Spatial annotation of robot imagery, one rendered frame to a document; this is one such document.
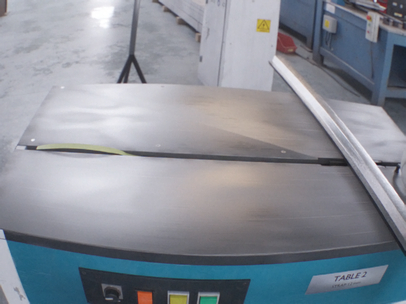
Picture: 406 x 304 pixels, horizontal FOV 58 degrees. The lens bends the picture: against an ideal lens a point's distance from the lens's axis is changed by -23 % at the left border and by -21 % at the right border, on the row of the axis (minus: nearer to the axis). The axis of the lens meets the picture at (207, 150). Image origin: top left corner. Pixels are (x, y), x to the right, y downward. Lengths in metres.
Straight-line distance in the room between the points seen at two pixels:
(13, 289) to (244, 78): 2.32
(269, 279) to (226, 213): 0.12
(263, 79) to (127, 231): 2.32
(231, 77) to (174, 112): 1.86
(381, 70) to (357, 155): 2.45
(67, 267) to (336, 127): 0.61
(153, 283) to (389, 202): 0.41
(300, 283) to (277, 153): 0.28
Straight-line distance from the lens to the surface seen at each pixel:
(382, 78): 3.26
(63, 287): 0.67
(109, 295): 0.63
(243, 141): 0.83
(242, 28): 2.67
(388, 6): 5.18
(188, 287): 0.62
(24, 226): 0.62
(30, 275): 0.68
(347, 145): 0.87
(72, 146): 0.78
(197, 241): 0.59
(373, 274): 0.72
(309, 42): 4.58
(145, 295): 0.63
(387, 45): 3.20
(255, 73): 2.81
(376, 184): 0.76
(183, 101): 0.96
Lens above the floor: 1.12
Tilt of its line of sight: 29 degrees down
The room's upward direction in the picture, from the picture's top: 6 degrees clockwise
